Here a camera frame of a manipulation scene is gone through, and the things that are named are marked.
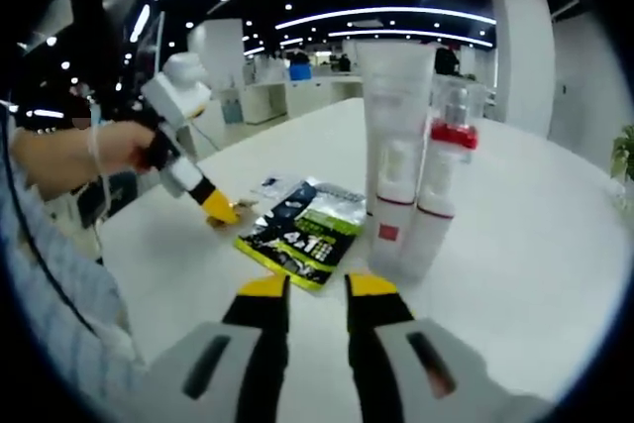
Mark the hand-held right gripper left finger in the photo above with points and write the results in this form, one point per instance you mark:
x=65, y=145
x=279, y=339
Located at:
x=257, y=344

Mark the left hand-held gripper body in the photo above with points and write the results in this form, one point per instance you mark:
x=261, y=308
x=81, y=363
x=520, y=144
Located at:
x=185, y=86

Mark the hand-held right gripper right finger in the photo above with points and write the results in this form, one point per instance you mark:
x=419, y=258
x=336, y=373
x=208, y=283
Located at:
x=376, y=344

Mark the gold foil skincare sachet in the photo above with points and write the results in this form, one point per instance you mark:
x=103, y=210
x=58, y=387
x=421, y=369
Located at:
x=246, y=204

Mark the green black skincare sachet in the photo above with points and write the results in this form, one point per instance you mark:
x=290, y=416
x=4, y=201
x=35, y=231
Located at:
x=297, y=240

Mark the large white skincare tube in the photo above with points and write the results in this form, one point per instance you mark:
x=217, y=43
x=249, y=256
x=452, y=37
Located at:
x=396, y=96

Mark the red collared white skincare bottle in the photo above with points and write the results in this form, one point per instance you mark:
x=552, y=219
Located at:
x=453, y=135

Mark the person's left hand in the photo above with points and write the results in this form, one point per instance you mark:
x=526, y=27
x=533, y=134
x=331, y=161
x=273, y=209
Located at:
x=124, y=145

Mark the blue box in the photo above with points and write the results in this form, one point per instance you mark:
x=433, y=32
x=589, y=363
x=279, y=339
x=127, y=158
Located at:
x=300, y=71

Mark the long white counter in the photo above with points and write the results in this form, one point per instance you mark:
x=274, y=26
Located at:
x=307, y=96

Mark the person's striped shirt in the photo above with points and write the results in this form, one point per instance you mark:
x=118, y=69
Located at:
x=49, y=319

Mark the potted green plant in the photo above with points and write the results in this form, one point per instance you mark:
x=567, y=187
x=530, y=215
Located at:
x=625, y=150

